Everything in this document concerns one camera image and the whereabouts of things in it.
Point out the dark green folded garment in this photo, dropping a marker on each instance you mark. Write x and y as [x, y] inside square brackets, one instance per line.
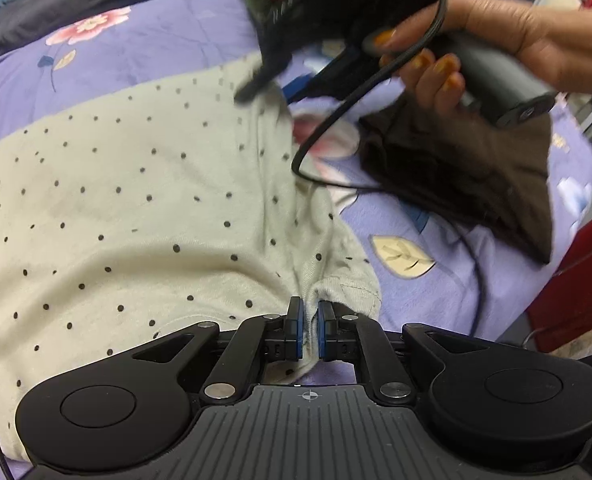
[263, 13]

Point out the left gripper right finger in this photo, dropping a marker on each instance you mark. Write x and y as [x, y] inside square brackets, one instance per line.
[327, 331]

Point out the person's right hand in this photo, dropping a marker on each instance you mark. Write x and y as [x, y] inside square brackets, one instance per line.
[554, 44]

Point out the cream polka dot shirt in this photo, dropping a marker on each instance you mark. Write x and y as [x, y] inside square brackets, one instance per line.
[128, 217]

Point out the brown folded garment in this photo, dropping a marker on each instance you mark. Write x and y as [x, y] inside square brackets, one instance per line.
[465, 170]

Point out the purple floral bed sheet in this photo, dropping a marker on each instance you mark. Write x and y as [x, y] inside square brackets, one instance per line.
[424, 269]

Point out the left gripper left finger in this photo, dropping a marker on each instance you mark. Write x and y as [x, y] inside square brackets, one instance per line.
[293, 329]

